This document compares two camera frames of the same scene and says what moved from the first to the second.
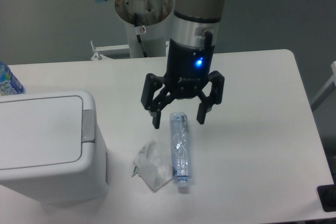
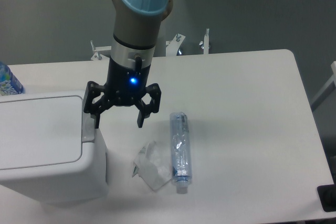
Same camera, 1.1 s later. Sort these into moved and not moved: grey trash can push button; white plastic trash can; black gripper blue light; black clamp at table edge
Moved: black gripper blue light
Not moved: black clamp at table edge; white plastic trash can; grey trash can push button
